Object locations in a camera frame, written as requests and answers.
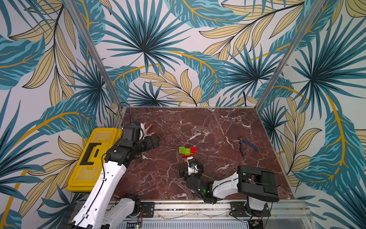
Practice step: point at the blue handled pliers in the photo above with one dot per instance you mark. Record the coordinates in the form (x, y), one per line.
(243, 142)

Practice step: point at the white red work glove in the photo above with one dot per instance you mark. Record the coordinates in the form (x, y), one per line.
(146, 129)

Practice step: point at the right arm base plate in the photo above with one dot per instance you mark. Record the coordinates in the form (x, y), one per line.
(242, 209)

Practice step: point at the aluminium front rail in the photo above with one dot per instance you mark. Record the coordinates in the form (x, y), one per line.
(197, 209)

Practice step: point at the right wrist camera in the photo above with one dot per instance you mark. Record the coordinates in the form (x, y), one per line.
(192, 166)

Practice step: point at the red 2x4 lego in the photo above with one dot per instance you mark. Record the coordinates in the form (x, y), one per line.
(186, 156)

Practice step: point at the green 2x4 lego brick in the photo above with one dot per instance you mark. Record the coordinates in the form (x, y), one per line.
(187, 152)

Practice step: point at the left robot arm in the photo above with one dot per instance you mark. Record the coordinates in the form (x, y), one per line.
(94, 213)

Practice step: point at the small red lego brick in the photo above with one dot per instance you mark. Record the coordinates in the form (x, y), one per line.
(192, 150)

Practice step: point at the yellow toolbox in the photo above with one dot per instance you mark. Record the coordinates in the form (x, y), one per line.
(89, 166)

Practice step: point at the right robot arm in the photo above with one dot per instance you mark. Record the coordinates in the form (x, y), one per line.
(257, 184)

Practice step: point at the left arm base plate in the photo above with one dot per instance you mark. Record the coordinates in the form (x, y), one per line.
(143, 209)

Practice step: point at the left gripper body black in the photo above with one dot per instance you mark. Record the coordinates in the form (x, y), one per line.
(145, 144)

